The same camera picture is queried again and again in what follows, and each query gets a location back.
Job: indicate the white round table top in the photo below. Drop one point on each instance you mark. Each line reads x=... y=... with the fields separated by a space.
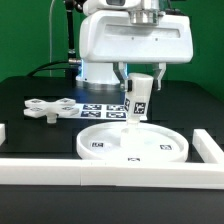
x=118 y=141

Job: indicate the white left fence rail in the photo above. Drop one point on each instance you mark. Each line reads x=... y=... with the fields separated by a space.
x=2 y=134

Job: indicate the white fence rail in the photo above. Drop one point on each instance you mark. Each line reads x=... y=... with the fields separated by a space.
x=92 y=172
x=2 y=134
x=207 y=148

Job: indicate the white marker sheet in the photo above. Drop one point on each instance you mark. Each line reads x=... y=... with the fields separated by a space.
x=99 y=112

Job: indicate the white right fence rail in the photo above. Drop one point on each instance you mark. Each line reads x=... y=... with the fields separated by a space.
x=207 y=148

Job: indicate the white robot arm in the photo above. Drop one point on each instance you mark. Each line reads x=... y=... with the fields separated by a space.
x=97 y=75

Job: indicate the white front fence rail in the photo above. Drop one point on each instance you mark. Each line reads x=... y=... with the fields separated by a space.
x=92 y=172

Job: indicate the white cross-shaped table base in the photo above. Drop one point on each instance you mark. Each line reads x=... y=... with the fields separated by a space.
x=37 y=108

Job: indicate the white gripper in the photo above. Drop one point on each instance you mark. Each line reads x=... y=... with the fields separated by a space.
x=109 y=36

